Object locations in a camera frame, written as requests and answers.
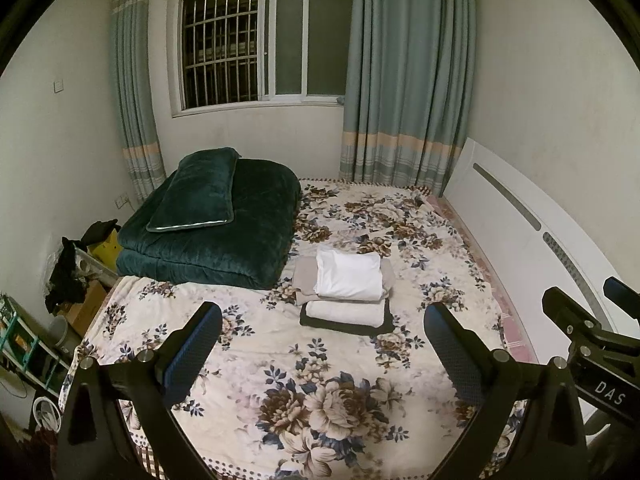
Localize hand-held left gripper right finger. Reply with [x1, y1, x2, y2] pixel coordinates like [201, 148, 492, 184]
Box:
[422, 301, 589, 480]

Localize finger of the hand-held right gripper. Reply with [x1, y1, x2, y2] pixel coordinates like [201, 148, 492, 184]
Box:
[542, 286, 640, 351]
[603, 276, 640, 312]

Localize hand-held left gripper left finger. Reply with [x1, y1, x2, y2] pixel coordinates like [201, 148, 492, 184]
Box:
[56, 301, 224, 480]

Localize white t-shirt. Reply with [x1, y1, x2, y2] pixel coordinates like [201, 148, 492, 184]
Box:
[314, 246, 384, 303]

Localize beige folded clothes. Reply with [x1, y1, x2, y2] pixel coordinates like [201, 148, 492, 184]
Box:
[292, 256, 396, 307]

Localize black hanging clothes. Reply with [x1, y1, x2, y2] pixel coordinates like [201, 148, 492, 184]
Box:
[45, 236, 89, 317]

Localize pink checked under sheet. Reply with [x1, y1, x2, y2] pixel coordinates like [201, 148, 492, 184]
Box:
[424, 194, 542, 363]

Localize white bed headboard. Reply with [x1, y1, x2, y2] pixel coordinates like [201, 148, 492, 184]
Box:
[442, 137, 640, 441]

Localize floral bed sheet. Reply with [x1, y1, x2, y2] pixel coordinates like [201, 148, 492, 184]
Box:
[60, 177, 532, 480]

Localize black folded garment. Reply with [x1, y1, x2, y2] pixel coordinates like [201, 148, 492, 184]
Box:
[299, 301, 396, 337]

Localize cardboard box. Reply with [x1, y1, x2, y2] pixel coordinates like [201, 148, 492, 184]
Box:
[65, 280, 109, 339]

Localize white rolled towel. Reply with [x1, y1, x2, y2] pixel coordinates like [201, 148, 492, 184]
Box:
[305, 300, 387, 329]

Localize grey waste bin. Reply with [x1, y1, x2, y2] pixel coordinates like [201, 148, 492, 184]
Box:
[50, 316, 84, 354]

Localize white plastic rack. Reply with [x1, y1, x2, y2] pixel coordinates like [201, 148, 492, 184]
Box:
[75, 254, 121, 287]

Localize dark green folded quilt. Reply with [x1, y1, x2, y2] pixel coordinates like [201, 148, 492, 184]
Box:
[116, 157, 303, 291]

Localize small white round fan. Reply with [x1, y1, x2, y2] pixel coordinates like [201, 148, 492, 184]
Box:
[32, 396, 64, 434]

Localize green storage rack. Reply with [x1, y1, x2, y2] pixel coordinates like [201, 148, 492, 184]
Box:
[0, 292, 69, 392]

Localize dark green pillow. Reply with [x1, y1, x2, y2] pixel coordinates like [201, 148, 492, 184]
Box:
[146, 147, 242, 234]

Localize wide grey-green curtain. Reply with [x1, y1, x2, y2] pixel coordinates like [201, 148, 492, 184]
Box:
[338, 0, 479, 199]

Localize narrow grey-green curtain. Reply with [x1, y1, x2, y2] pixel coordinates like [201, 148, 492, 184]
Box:
[110, 0, 169, 207]

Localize barred window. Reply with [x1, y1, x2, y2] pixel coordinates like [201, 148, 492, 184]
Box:
[170, 0, 357, 119]

